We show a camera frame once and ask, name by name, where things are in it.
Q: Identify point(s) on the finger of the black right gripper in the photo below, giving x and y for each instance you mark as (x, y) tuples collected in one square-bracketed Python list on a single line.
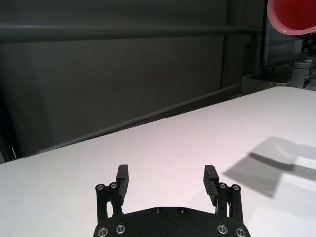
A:
[(309, 44)]

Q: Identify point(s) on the thin grey rail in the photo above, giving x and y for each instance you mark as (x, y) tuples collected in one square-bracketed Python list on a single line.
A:
[(148, 115)]

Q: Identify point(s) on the thick grey horizontal rail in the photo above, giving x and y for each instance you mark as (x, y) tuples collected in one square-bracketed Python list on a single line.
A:
[(123, 30)]

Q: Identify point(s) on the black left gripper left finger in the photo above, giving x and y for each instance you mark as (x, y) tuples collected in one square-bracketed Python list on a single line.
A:
[(108, 200)]

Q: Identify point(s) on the white cylindrical fixture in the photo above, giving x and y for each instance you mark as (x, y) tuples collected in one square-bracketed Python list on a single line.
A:
[(300, 74)]

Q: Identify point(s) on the dark grey partition panel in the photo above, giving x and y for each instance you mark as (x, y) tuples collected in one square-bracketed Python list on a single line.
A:
[(123, 74)]

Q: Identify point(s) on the pink plastic cup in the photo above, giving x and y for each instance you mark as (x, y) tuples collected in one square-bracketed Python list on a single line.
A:
[(296, 14)]

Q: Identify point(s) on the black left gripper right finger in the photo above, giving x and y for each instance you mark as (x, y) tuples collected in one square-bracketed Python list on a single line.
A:
[(222, 197)]

